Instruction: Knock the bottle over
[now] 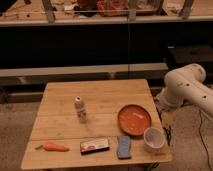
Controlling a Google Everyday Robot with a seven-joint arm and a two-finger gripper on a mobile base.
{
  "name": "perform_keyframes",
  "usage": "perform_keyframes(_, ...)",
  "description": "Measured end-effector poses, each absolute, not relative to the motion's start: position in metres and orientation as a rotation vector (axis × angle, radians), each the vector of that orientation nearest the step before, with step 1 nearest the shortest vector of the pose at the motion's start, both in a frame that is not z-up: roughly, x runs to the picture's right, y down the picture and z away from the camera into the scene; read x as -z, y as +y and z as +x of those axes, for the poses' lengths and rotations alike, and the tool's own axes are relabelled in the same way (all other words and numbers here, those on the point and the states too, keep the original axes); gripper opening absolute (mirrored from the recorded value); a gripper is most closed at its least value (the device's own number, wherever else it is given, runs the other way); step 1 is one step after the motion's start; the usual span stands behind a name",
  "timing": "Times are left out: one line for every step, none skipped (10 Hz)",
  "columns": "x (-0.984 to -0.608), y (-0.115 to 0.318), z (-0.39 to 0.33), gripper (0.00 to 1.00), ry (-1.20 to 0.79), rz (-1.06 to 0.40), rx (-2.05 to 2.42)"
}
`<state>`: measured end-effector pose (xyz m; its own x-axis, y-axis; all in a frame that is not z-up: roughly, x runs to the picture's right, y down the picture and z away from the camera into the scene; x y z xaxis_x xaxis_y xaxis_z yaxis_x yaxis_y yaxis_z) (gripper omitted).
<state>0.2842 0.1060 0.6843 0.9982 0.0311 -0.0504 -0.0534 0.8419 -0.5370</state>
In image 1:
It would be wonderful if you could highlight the small white bottle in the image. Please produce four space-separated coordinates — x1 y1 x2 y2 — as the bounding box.
74 96 87 123

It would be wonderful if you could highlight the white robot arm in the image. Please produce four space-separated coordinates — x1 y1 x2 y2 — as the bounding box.
158 64 213 118

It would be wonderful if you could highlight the orange plate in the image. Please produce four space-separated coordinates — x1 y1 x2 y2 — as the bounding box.
118 104 152 136

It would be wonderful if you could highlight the wooden table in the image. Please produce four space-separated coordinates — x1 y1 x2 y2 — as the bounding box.
21 79 172 170

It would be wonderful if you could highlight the blue sponge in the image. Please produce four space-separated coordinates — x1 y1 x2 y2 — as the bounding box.
117 135 131 159

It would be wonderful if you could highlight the orange carrot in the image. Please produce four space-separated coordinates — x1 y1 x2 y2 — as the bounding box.
35 143 69 152

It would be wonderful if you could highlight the black cable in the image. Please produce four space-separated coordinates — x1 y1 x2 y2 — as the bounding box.
198 108 213 171

